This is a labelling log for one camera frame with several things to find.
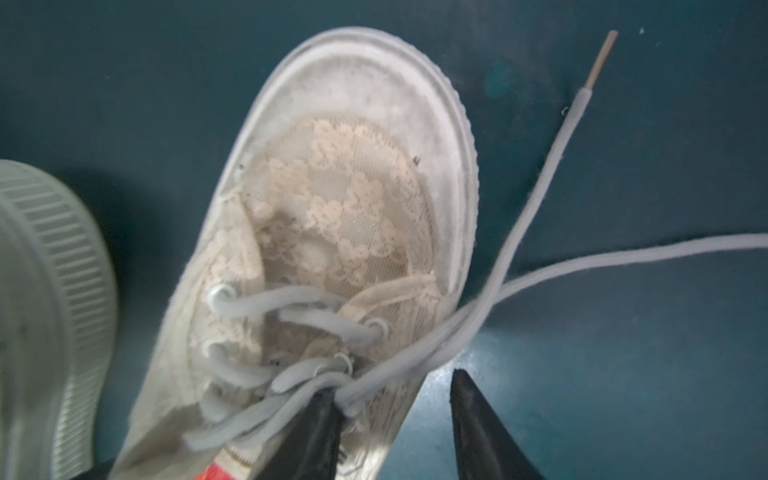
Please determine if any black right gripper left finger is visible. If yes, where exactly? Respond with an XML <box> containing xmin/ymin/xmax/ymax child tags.
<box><xmin>255</xmin><ymin>388</ymin><xmax>345</xmax><ymax>480</ymax></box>

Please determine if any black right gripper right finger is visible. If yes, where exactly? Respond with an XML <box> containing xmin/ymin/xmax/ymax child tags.
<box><xmin>450</xmin><ymin>369</ymin><xmax>544</xmax><ymax>480</ymax></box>

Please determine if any beige lace sneaker with laces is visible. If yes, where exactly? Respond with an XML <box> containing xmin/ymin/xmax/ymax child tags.
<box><xmin>110</xmin><ymin>27</ymin><xmax>767</xmax><ymax>479</ymax></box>

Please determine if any red orange insole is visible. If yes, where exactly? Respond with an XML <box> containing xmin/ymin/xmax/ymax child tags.
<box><xmin>194</xmin><ymin>462</ymin><xmax>235</xmax><ymax>480</ymax></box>

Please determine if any beige lace sneaker near front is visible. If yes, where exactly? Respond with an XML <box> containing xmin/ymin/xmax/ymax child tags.
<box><xmin>1</xmin><ymin>160</ymin><xmax>118</xmax><ymax>479</ymax></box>

